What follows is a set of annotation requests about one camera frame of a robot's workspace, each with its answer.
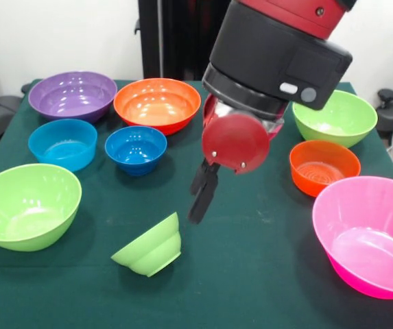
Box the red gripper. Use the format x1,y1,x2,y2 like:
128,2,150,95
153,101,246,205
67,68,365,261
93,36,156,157
187,94,285,226

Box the small dark blue bowl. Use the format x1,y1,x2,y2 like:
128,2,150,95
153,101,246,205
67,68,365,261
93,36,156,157
104,125,168,177

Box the small green bowl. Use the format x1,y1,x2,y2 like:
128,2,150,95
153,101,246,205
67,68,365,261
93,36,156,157
110,211,182,278

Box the large orange bowl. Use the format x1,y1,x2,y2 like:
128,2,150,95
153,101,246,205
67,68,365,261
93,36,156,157
112,77,202,136

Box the small translucent orange bowl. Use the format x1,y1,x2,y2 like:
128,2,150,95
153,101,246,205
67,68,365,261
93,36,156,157
289,139,361,198

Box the large green bowl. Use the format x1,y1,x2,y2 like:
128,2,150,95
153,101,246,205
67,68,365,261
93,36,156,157
0,163,83,253
291,89,379,149

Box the purple bowl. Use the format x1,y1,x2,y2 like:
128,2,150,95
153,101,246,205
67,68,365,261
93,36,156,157
27,71,119,124

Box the dark green table cloth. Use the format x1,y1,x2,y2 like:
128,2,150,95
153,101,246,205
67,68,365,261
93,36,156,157
0,79,393,329

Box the light blue translucent bowl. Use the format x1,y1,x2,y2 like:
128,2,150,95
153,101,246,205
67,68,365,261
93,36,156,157
27,118,98,173

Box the large pink bowl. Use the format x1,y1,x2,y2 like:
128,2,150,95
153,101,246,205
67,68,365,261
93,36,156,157
311,175,393,300

